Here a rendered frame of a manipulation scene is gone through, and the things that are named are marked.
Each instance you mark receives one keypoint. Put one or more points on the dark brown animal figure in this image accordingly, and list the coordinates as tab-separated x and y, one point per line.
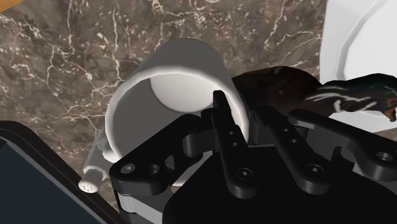
276	88

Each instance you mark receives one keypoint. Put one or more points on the white cup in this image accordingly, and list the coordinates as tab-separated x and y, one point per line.
183	59

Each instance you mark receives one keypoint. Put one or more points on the white plate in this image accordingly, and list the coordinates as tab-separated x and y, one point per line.
366	40

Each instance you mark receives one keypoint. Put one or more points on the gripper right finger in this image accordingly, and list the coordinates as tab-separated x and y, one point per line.
297	152

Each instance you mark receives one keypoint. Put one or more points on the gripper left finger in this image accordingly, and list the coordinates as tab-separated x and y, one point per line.
231	155

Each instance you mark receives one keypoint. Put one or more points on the orange flat thing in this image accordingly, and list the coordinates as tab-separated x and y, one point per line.
7	3

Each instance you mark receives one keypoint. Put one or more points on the white shaker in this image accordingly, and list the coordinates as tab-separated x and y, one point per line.
91	181

